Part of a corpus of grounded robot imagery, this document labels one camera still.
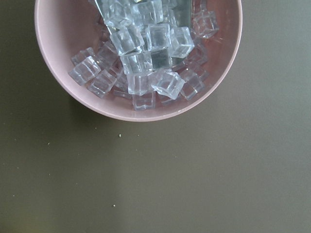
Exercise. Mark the pink bowl of ice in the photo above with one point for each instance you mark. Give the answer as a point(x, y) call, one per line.
point(63, 27)

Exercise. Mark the metal ice scoop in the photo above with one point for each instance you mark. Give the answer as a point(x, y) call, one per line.
point(146, 33)

